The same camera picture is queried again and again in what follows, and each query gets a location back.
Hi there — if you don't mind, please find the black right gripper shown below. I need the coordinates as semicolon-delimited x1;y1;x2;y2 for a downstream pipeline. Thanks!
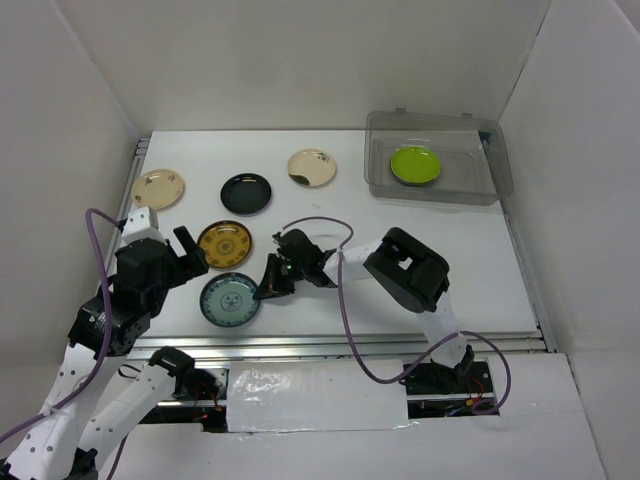
256;251;310;299

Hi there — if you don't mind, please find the blue floral plate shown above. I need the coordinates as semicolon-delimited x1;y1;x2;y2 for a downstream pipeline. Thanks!
199;272;261;328

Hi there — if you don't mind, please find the lime green plate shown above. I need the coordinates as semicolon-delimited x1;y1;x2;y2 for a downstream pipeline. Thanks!
389;146;442;186

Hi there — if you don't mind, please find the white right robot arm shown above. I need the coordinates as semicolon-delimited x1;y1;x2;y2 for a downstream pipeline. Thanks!
254;227;474;392

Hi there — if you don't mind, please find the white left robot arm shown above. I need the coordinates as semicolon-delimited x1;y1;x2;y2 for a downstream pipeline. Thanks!
1;226;215;479

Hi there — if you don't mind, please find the clear plastic bin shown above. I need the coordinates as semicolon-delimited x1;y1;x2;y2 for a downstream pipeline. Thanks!
364;110;513;206

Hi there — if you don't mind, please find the yellow patterned plate brown rim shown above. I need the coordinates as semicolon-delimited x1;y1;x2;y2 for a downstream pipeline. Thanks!
197;220;253;270

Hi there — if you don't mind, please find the cream plate with brown motifs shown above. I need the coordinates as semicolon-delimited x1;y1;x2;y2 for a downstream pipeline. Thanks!
130;168;185;210

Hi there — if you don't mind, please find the black glossy plate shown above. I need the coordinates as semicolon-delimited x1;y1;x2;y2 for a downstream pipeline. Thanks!
220;173;272;216

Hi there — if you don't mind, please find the cream plate with black patch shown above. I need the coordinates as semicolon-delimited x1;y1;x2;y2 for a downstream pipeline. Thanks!
287;149;337;188

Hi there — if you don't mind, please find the white foil-covered panel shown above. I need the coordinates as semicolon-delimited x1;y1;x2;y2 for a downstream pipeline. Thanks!
226;360;409;433

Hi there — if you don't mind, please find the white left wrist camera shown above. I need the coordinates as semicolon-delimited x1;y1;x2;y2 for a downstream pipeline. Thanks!
121;206;164;245

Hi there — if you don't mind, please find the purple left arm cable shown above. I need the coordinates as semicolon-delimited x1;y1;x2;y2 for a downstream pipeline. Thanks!
0;207;132;480

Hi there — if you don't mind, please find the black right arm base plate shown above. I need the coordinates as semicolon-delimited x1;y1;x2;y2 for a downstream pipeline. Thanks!
400;361;494;396

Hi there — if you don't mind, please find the aluminium front rail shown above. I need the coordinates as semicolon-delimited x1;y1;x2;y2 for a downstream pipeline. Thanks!
124;332;551;361

